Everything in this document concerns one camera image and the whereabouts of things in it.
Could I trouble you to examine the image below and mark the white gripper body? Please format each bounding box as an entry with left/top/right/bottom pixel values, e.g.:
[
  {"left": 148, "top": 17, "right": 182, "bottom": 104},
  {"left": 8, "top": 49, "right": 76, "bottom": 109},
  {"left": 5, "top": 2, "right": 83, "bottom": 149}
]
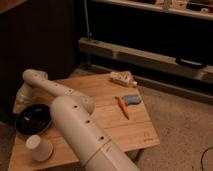
[{"left": 13, "top": 83, "right": 34, "bottom": 114}]

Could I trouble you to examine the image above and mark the black ceramic bowl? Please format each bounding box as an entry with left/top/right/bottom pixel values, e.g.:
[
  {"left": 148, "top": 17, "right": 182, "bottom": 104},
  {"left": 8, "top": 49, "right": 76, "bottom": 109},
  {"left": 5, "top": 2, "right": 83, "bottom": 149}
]
[{"left": 15, "top": 104, "right": 51, "bottom": 136}]

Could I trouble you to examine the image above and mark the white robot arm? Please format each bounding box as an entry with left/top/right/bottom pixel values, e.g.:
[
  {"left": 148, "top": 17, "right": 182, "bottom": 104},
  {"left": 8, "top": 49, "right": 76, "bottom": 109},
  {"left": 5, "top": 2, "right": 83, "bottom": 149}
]
[{"left": 15, "top": 69, "right": 140, "bottom": 171}]

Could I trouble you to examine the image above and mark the white paper cup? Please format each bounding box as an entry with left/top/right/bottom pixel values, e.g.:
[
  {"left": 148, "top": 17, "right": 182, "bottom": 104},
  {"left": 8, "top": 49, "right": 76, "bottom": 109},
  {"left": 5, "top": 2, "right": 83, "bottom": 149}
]
[{"left": 25, "top": 135, "right": 53, "bottom": 162}]

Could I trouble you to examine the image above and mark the long wooden bench beam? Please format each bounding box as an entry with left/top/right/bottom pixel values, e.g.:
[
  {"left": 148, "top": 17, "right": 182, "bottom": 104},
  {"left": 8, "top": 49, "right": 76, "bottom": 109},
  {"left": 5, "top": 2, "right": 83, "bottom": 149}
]
[{"left": 78, "top": 38, "right": 213, "bottom": 84}]

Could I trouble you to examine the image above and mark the metal vertical pole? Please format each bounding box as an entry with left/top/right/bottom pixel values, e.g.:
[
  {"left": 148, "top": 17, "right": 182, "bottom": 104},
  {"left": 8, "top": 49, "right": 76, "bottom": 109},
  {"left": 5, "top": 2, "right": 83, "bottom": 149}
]
[{"left": 83, "top": 0, "right": 92, "bottom": 40}]

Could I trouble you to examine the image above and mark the orange carrot toy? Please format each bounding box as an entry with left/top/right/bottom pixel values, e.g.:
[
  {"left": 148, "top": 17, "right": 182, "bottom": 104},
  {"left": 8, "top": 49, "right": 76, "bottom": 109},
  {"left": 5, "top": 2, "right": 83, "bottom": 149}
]
[{"left": 115, "top": 96, "right": 130, "bottom": 120}]

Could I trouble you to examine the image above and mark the beige packaged item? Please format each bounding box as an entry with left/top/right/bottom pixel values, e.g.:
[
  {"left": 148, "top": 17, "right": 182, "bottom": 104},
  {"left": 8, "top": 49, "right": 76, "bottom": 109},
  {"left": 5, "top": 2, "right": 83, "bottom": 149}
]
[{"left": 110, "top": 71, "right": 137, "bottom": 87}]

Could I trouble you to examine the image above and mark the blue grey toy object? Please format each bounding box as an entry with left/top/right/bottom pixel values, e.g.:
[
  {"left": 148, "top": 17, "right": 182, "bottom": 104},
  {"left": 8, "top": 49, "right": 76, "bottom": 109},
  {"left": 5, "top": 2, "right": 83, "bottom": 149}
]
[{"left": 122, "top": 94, "right": 141, "bottom": 105}]

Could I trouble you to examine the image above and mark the upper wooden shelf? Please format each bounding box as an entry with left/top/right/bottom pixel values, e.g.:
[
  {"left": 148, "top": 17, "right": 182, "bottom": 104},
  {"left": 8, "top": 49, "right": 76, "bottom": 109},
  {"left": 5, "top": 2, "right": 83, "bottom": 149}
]
[{"left": 90, "top": 0, "right": 213, "bottom": 21}]

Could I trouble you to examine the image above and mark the black handle on bench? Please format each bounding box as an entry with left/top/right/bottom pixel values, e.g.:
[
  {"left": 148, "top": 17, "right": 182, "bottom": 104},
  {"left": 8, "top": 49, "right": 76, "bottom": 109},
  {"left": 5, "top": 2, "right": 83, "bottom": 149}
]
[{"left": 175, "top": 58, "right": 207, "bottom": 69}]

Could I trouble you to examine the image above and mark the black cable on floor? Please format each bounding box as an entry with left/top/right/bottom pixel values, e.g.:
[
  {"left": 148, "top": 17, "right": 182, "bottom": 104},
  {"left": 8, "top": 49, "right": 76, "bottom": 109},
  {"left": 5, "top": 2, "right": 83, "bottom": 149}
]
[{"left": 200, "top": 145, "right": 213, "bottom": 171}]

